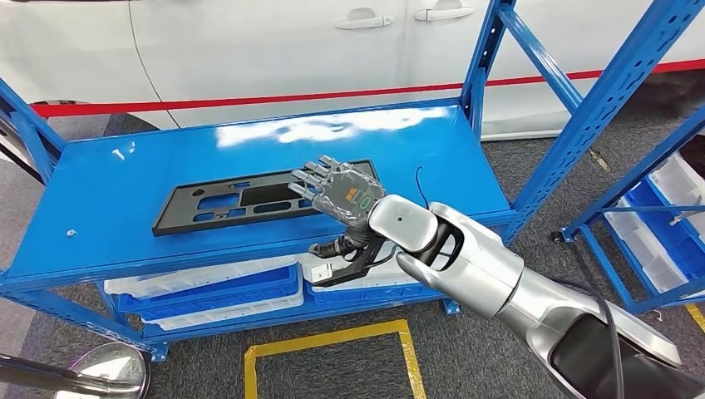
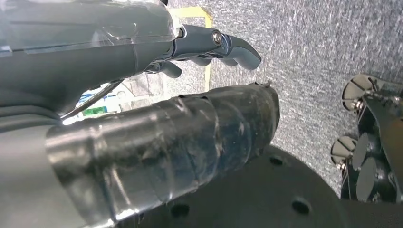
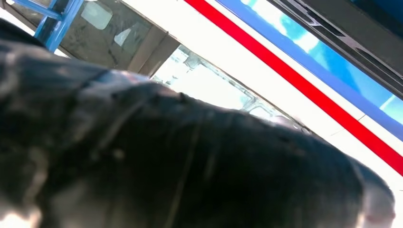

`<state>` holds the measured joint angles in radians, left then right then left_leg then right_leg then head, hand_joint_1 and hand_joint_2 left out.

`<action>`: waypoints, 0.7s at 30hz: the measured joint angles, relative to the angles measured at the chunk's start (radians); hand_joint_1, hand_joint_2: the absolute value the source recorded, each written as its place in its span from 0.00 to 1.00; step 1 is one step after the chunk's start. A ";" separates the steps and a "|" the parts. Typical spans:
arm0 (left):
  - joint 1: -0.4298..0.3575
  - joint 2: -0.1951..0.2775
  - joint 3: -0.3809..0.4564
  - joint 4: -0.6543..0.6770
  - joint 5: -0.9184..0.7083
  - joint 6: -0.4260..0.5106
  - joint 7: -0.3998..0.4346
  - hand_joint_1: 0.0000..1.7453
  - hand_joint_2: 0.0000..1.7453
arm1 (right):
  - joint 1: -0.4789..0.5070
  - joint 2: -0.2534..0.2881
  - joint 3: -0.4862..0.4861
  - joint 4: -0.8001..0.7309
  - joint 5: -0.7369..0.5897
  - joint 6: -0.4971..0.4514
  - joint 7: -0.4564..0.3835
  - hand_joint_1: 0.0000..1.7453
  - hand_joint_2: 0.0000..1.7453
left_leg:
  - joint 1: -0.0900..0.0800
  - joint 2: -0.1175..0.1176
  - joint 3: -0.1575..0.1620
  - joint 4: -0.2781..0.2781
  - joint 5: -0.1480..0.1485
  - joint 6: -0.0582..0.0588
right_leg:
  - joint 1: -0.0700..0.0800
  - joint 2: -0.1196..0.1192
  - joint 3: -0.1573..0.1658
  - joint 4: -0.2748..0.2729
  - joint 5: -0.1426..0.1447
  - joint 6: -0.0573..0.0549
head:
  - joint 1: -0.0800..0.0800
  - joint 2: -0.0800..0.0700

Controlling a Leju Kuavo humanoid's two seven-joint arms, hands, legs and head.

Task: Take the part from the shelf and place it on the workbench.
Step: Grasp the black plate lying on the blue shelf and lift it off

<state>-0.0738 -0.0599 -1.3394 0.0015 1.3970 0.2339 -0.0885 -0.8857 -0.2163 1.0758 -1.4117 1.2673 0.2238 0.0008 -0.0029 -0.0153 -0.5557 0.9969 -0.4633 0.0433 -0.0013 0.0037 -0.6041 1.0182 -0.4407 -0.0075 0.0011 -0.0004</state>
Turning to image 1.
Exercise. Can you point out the chrome stanchion with round base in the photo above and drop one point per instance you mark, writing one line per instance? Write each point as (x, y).
(110, 366)

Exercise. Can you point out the black camera bracket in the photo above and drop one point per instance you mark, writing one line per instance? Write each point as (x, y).
(361, 264)

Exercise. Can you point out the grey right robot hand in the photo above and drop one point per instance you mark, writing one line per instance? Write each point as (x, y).
(350, 195)

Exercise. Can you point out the white car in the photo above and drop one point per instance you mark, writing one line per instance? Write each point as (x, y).
(248, 49)

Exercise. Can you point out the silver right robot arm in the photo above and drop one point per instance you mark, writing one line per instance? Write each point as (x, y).
(484, 270)

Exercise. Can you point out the yellow floor tape line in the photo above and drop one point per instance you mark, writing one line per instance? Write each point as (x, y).
(697, 318)

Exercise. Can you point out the blue metal shelf rack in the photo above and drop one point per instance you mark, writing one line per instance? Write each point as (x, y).
(138, 187)
(644, 165)

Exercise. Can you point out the blue plastic bin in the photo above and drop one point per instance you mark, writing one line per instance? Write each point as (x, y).
(669, 237)
(374, 294)

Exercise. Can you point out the black plastic plate bracket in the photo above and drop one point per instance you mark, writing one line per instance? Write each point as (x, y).
(182, 220)

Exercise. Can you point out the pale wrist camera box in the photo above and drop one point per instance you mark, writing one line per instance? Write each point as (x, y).
(322, 274)

